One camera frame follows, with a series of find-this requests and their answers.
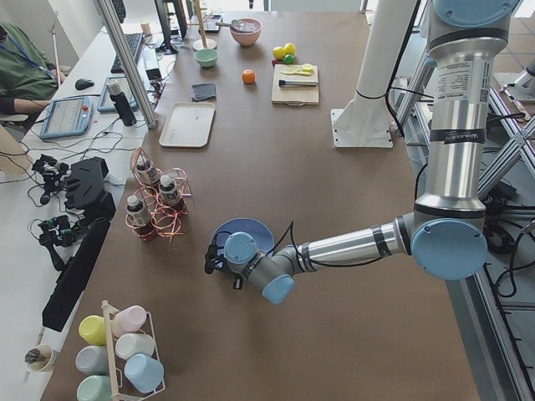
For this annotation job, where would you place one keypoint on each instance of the metal ice scoop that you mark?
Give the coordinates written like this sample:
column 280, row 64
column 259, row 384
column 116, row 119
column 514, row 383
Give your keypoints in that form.
column 239, row 25

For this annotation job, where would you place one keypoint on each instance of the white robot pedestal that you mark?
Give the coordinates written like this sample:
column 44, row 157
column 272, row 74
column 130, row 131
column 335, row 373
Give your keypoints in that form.
column 365, row 120

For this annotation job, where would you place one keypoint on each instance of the cream rabbit tray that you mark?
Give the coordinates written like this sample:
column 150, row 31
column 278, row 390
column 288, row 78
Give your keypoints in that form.
column 188, row 125

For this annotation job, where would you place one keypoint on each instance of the light blue cup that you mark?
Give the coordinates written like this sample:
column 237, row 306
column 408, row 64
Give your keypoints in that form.
column 144, row 373

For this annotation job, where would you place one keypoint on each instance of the blue plate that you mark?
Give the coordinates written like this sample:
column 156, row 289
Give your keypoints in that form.
column 260, row 233

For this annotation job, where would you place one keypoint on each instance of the lemon slice two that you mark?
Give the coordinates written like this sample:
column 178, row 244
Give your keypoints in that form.
column 308, row 67

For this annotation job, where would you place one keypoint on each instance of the grey cup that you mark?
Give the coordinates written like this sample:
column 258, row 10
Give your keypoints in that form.
column 92, row 360

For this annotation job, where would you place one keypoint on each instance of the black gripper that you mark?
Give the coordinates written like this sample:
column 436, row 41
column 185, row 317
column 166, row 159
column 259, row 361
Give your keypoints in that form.
column 235, row 279

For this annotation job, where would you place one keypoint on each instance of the wooden cup tree stand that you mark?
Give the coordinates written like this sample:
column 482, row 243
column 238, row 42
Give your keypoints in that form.
column 204, row 42

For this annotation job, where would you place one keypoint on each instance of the tea bottle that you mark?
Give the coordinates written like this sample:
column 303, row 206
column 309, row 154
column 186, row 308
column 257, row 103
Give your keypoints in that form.
column 171, row 195
column 139, row 218
column 146, row 172

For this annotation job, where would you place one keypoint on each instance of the grey folded cloth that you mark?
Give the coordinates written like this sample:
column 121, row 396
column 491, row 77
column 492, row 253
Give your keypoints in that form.
column 203, row 91

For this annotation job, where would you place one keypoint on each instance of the wooden cutting board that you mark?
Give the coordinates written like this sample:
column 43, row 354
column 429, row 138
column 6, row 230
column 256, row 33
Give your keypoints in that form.
column 294, row 96

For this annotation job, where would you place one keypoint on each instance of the black computer mouse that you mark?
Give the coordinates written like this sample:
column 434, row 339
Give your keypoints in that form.
column 82, row 84

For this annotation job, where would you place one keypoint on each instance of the mint green bowl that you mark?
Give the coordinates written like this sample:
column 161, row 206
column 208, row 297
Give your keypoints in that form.
column 206, row 57

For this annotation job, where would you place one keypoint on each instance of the tea bottle front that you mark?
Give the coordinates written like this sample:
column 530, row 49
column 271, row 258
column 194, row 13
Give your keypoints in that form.
column 139, row 218

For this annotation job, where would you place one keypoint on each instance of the orange mandarin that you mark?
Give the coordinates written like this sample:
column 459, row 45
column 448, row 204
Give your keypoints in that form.
column 248, row 76

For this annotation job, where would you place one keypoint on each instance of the paper cup with tools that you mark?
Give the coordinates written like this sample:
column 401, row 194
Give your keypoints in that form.
column 40, row 359

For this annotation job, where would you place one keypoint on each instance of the copper wire bottle rack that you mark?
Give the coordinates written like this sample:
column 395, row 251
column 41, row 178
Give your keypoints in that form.
column 166, row 220

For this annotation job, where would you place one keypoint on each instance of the mint cup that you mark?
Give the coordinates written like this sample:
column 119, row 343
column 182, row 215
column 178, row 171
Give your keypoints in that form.
column 94, row 388

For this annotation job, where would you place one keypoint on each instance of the steel muddler black tip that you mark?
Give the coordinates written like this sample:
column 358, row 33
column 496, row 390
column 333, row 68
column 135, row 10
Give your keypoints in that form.
column 285, row 83

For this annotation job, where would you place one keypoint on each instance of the yellow lemon far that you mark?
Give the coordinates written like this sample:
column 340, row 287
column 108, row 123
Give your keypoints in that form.
column 290, row 48

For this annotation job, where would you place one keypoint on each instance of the yellow cup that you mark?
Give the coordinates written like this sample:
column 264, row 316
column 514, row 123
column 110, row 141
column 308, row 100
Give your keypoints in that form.
column 92, row 330

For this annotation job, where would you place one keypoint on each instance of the tea bottle back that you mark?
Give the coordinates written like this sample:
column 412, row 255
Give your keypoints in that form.
column 146, row 172

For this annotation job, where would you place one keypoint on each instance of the white cup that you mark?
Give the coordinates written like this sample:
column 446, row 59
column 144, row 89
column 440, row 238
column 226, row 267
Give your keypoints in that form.
column 130, row 344

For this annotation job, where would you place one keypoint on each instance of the blue teach pendant near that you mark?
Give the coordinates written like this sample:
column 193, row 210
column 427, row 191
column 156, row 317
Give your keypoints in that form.
column 67, row 117

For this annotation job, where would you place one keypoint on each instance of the black thermos bottle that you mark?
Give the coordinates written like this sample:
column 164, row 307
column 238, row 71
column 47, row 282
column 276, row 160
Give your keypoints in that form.
column 121, row 103

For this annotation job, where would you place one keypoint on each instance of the green lime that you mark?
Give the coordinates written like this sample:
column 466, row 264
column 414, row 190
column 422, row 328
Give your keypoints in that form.
column 289, row 59

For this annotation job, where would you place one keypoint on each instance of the pink bowl with ice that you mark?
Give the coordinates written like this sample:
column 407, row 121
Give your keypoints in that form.
column 248, row 38

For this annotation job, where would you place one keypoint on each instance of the pink cup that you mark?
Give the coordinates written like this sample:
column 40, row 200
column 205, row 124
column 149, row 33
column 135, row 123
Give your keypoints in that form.
column 128, row 320

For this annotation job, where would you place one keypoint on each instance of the yellow plastic knife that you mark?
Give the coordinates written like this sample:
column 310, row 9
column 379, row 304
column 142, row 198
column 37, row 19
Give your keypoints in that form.
column 300, row 73

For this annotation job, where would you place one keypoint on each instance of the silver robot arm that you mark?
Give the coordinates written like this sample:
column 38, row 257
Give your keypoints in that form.
column 521, row 89
column 444, row 231

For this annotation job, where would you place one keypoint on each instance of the tea bottle middle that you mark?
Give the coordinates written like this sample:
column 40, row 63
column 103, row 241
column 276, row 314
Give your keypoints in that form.
column 171, row 195

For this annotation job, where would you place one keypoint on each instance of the aluminium frame post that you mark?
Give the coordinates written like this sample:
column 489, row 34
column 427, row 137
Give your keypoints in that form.
column 112, row 23

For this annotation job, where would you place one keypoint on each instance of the yellow lemon near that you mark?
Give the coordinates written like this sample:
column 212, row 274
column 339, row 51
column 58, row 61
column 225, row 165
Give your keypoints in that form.
column 279, row 53

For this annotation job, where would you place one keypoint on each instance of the yellow lemon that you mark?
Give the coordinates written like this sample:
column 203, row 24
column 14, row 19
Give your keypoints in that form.
column 279, row 53
column 290, row 48

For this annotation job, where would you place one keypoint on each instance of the lemon slice one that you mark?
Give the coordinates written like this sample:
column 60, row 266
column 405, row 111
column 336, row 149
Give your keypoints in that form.
column 293, row 68

